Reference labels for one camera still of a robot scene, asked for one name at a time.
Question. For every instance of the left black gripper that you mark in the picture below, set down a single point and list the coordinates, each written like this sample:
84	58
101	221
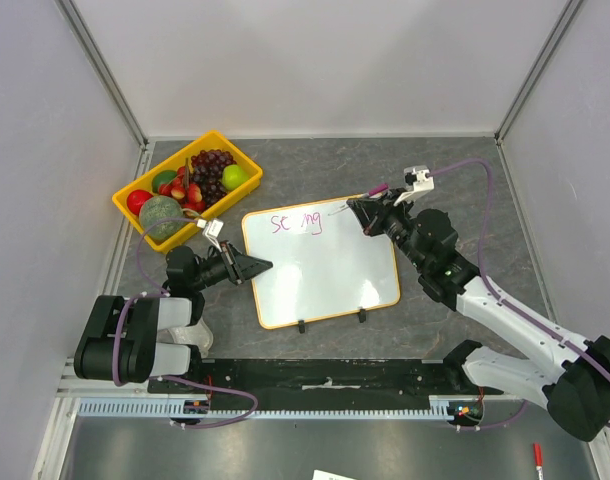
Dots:
241	267

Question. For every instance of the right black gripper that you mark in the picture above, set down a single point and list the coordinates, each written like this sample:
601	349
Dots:
380	214

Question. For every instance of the purple whiteboard marker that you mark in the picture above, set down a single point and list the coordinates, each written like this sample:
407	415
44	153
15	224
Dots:
369	194

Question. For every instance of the yellow-framed whiteboard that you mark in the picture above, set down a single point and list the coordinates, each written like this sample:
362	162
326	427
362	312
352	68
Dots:
323	266

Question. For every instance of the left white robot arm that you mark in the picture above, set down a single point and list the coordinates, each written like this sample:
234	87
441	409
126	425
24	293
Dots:
120	340

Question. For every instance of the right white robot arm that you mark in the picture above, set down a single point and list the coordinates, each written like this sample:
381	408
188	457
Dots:
560	371

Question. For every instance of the white whiteboard eraser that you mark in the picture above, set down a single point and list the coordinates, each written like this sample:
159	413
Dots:
198	335

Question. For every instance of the red cherry bunch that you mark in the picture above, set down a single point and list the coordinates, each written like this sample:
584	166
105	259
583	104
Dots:
185	190

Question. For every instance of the light green apple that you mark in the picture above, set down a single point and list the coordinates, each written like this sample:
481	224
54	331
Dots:
233	176

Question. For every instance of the green netted melon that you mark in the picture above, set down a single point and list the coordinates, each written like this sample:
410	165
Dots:
160	216

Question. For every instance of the dark purple grape bunch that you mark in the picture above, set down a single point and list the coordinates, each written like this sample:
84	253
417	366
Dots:
207	172

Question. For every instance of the green lime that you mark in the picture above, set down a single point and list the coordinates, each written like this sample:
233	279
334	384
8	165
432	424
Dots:
161	179

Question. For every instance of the red apple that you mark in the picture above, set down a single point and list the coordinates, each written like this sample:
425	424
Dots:
136	199

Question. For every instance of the yellow plastic fruit bin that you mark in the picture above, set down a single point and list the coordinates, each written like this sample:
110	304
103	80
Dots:
211	140

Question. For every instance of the white paper sheet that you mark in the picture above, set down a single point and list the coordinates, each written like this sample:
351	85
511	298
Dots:
324	475

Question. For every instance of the red pen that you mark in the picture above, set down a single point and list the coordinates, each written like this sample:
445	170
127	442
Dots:
538	459

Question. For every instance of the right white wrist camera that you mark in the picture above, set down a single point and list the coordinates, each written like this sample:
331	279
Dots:
418	182

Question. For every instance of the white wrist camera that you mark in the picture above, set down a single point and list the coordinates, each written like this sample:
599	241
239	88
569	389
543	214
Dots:
211	230
418	182

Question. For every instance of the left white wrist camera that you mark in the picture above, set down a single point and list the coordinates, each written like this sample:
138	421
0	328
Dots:
211	230

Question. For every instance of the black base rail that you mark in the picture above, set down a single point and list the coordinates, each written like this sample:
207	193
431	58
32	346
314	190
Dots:
335	384

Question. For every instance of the white slotted cable duct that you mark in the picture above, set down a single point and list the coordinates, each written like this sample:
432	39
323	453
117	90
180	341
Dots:
181	409

